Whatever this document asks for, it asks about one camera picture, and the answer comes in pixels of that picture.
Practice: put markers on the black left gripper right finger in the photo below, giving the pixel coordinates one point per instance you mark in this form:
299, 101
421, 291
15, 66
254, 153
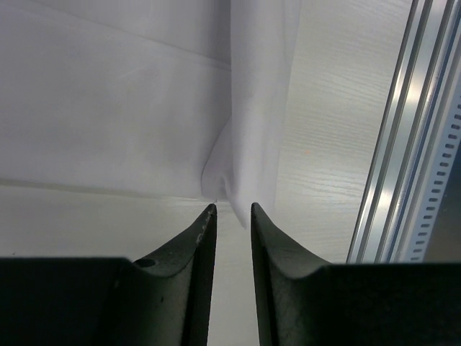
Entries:
301, 299

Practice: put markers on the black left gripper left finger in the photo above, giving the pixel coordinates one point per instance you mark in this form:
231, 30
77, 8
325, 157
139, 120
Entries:
162, 298

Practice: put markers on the white t shirt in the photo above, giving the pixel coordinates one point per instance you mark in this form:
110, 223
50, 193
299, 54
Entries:
179, 98

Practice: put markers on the white slotted cable duct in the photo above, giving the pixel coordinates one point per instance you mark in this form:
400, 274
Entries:
436, 234

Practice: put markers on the aluminium mounting rail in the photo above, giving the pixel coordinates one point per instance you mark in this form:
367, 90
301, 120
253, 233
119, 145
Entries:
426, 80

